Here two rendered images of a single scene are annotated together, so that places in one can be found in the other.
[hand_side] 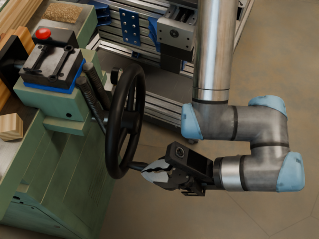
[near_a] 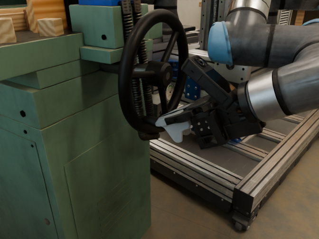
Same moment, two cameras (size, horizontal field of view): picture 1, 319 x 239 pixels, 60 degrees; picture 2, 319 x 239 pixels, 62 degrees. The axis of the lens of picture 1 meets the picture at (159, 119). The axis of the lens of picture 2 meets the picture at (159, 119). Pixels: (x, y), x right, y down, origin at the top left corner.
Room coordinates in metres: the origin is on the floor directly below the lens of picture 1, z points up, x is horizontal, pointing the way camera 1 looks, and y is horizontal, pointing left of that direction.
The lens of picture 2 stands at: (-0.22, -0.13, 0.99)
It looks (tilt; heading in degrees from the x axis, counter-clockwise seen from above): 26 degrees down; 20
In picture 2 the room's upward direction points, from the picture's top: straight up
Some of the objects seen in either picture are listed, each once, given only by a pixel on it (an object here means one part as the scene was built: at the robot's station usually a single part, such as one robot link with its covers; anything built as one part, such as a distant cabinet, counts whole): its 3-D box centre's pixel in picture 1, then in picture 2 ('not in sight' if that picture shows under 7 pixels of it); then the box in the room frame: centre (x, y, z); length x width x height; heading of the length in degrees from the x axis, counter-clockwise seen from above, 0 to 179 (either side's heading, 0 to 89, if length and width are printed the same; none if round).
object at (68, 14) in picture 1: (61, 10); not in sight; (0.67, 0.27, 0.91); 0.10 x 0.07 x 0.02; 79
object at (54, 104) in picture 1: (62, 81); (111, 23); (0.41, 0.22, 0.91); 0.15 x 0.14 x 0.09; 169
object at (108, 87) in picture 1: (101, 87); (150, 107); (0.66, 0.22, 0.58); 0.12 x 0.08 x 0.08; 79
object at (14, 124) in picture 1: (10, 127); (51, 27); (0.29, 0.30, 0.92); 0.04 x 0.04 x 0.03; 13
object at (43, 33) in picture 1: (43, 33); not in sight; (0.44, 0.24, 1.02); 0.03 x 0.03 x 0.01
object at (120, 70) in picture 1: (116, 77); (165, 93); (0.64, 0.15, 0.65); 0.06 x 0.04 x 0.08; 169
